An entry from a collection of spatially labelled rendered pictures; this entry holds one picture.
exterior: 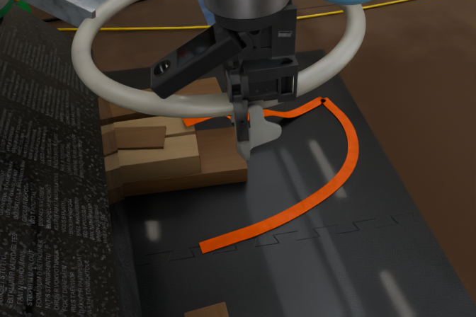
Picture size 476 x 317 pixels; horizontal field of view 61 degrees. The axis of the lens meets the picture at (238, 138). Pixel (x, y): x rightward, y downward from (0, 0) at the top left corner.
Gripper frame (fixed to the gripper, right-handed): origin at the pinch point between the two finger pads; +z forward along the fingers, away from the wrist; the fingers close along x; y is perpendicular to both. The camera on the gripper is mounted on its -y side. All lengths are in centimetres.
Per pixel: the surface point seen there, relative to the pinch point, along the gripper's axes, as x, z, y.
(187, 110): -0.6, -6.9, -6.2
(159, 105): 0.9, -7.2, -9.7
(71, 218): 4.6, 18.6, -30.4
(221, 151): 71, 77, -1
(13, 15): 57, 5, -47
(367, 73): 125, 91, 83
